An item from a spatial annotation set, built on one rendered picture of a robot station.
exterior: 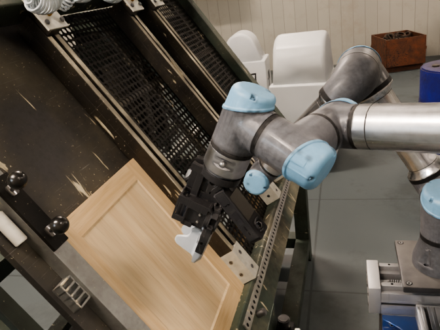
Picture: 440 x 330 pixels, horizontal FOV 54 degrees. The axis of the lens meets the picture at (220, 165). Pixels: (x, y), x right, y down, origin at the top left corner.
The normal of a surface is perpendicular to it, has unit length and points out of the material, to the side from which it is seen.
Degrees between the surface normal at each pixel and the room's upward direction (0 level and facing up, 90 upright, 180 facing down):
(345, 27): 90
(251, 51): 90
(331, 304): 0
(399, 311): 90
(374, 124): 65
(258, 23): 90
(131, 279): 57
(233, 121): 79
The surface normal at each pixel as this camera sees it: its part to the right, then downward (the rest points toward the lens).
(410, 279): -0.14, -0.91
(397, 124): -0.66, -0.04
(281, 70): -0.37, 0.24
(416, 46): -0.01, 0.39
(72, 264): 0.73, -0.51
